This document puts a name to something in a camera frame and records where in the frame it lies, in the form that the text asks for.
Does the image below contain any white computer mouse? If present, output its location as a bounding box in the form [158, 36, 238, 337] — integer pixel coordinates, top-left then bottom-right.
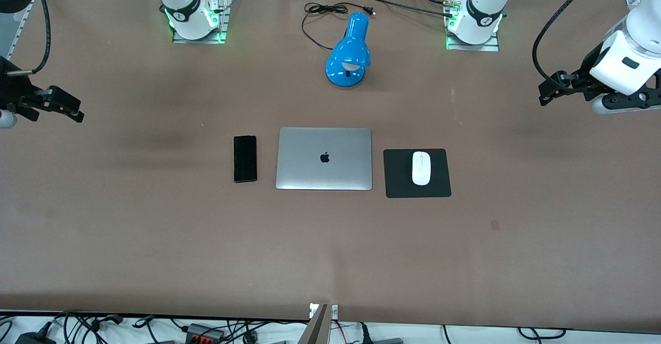
[412, 151, 432, 186]

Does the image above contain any black smartphone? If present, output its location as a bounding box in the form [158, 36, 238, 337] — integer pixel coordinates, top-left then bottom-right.
[233, 135, 258, 183]

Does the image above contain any black square mouse pad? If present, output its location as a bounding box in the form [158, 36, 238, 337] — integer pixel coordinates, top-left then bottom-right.
[383, 148, 452, 199]

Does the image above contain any blue desk lamp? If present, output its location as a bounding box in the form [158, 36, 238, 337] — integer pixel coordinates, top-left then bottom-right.
[325, 12, 372, 88]

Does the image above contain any black power adapter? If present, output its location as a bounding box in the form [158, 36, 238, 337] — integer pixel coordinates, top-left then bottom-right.
[14, 331, 56, 344]

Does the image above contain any silver closed laptop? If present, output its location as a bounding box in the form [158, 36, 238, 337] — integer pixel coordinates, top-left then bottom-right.
[275, 127, 373, 191]

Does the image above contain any black adapter with red connectors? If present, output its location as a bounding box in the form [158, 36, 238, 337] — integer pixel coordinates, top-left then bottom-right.
[185, 323, 226, 343]

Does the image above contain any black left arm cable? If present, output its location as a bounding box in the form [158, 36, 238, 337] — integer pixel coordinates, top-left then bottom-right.
[532, 0, 605, 94]

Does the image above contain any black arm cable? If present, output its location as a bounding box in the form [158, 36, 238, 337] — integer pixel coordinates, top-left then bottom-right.
[532, 0, 605, 94]
[6, 0, 52, 77]

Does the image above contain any aluminium frame rail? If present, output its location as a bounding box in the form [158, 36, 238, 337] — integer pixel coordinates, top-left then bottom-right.
[9, 0, 53, 59]

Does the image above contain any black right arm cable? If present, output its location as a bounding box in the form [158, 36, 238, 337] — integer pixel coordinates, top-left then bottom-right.
[6, 0, 52, 77]

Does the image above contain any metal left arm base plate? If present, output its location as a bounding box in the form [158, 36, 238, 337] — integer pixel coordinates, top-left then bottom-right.
[446, 0, 500, 52]

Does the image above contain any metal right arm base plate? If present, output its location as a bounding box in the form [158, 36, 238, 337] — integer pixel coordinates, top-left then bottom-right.
[172, 0, 230, 44]

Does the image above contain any thick black table cable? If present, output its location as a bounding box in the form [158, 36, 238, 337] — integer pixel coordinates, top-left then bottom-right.
[328, 0, 455, 18]

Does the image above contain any black lamp power cord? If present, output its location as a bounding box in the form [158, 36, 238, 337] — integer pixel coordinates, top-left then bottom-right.
[302, 2, 376, 51]

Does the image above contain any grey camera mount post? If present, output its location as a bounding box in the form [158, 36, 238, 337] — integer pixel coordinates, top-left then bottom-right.
[297, 303, 339, 344]

